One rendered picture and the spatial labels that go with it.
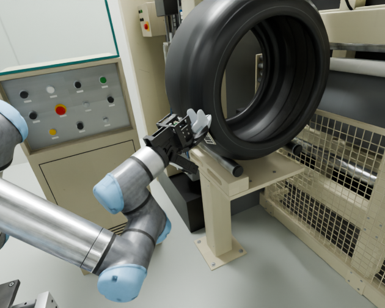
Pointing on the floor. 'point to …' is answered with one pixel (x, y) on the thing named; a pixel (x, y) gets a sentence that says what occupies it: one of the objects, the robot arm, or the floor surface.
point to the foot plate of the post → (214, 262)
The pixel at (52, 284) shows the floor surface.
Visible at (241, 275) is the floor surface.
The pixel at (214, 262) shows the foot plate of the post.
